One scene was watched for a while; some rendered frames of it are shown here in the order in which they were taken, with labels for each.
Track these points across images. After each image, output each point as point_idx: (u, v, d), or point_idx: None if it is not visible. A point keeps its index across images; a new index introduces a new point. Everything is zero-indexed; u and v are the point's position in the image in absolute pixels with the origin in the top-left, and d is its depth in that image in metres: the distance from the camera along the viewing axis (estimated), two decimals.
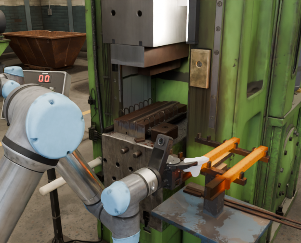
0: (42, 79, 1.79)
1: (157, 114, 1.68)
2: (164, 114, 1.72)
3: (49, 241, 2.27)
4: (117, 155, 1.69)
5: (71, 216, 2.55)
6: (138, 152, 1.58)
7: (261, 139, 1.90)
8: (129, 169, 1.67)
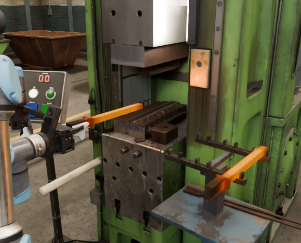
0: (42, 79, 1.79)
1: (157, 114, 1.68)
2: (164, 114, 1.72)
3: (49, 241, 2.27)
4: (117, 155, 1.69)
5: (71, 216, 2.55)
6: (138, 152, 1.58)
7: (261, 139, 1.90)
8: (129, 169, 1.67)
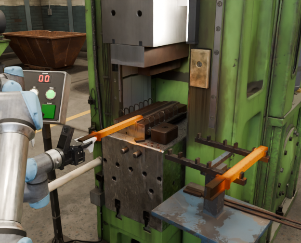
0: (42, 79, 1.79)
1: (157, 114, 1.68)
2: (164, 114, 1.72)
3: (49, 241, 2.27)
4: (117, 155, 1.69)
5: (71, 216, 2.55)
6: (138, 152, 1.58)
7: (261, 139, 1.90)
8: (129, 169, 1.67)
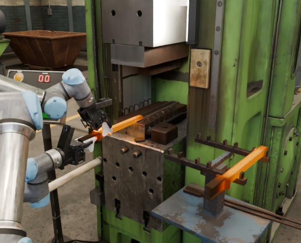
0: (42, 79, 1.79)
1: (157, 114, 1.68)
2: (164, 114, 1.72)
3: (49, 241, 2.27)
4: (117, 155, 1.69)
5: (71, 216, 2.55)
6: (138, 152, 1.58)
7: (261, 139, 1.90)
8: (129, 169, 1.67)
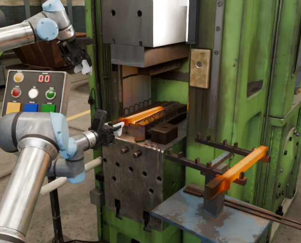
0: (42, 79, 1.79)
1: (157, 114, 1.68)
2: (164, 114, 1.72)
3: (49, 241, 2.27)
4: (117, 155, 1.69)
5: (71, 216, 2.55)
6: (138, 152, 1.58)
7: (261, 139, 1.90)
8: (129, 169, 1.67)
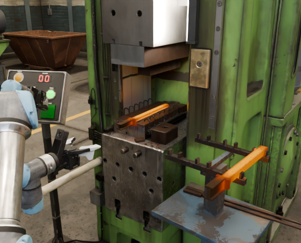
0: (42, 79, 1.79)
1: (157, 114, 1.68)
2: (164, 114, 1.72)
3: (49, 241, 2.27)
4: (117, 155, 1.69)
5: (71, 216, 2.55)
6: (138, 152, 1.58)
7: (261, 139, 1.90)
8: (129, 169, 1.67)
